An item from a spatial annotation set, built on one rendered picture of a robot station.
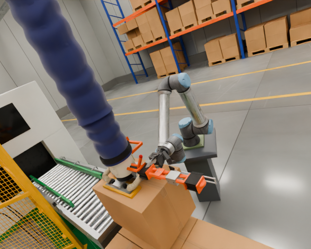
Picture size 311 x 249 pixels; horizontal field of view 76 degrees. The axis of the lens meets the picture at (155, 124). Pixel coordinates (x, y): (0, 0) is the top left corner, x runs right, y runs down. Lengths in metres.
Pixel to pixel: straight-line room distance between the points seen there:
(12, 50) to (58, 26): 10.08
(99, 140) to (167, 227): 0.70
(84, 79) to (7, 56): 9.99
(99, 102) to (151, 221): 0.77
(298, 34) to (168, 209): 7.28
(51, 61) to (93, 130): 0.43
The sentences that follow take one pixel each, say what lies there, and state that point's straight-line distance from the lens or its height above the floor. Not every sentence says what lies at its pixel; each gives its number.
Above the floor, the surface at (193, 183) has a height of 1.23.
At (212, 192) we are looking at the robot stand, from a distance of 2.48.
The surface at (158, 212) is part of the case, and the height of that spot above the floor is 0.97.
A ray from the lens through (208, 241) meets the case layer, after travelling 1.65.
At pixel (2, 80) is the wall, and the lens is 10.79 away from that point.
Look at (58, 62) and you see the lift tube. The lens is 1.18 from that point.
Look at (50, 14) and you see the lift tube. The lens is 1.22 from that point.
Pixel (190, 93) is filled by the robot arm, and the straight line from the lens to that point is 1.64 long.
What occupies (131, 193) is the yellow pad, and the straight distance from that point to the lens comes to 1.36.
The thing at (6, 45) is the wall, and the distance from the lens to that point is 11.25.
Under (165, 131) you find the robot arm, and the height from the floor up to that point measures 1.24.
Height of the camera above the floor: 1.90
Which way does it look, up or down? 23 degrees down
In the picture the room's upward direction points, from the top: 23 degrees counter-clockwise
